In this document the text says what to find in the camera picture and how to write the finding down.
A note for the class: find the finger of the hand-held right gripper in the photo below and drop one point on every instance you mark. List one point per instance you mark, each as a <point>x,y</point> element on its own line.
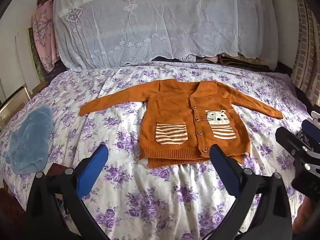
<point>311,130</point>
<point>291,142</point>

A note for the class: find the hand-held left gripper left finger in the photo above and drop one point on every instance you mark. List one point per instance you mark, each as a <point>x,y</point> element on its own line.
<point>96,165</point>

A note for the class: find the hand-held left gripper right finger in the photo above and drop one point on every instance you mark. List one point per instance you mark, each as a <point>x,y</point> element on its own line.
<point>221,165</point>

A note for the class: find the orange knit cardigan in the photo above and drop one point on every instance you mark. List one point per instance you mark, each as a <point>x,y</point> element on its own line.
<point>172,110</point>

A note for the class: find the person's right hand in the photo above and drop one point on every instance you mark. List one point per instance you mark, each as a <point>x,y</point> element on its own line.
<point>301,217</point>

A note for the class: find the purple floral bed sheet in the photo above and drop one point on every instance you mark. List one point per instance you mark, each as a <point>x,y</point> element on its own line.
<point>140,200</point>

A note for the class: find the blue fluffy garment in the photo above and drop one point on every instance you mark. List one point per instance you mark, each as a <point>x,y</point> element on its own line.
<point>30,140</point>

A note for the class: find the framed picture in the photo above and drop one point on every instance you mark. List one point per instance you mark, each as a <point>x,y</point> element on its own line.
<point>12,105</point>

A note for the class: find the dark patterned cloth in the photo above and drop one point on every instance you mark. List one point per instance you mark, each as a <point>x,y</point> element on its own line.
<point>59,66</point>

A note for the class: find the green patterned cloth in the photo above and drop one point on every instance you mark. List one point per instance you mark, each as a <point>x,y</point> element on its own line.
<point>36,55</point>

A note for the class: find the pink floral cloth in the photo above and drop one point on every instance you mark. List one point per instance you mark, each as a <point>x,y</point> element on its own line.
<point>43,30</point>

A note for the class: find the white lace cover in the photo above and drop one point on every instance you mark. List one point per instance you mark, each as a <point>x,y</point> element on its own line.
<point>162,22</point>

